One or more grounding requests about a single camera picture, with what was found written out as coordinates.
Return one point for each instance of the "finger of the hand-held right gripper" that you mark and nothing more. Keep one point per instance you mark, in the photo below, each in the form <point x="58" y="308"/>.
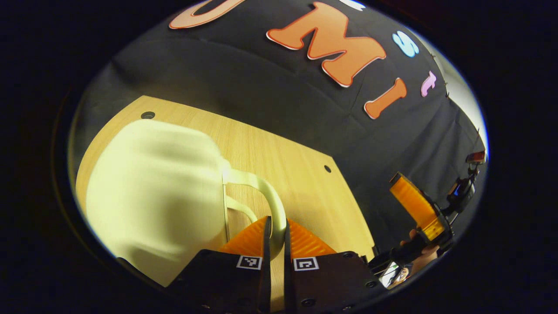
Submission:
<point x="414" y="205"/>

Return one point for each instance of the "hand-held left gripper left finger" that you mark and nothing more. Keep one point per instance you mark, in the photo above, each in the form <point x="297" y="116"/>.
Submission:
<point x="266" y="279"/>

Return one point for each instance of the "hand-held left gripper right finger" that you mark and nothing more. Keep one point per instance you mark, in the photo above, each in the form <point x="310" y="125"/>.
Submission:
<point x="287" y="283"/>

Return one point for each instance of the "pale yellow suitcase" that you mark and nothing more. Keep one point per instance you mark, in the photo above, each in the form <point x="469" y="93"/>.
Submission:
<point x="157" y="192"/>

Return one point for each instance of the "black backdrop cloth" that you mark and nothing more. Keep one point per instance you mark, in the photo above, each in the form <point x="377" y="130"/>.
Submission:
<point x="261" y="87"/>

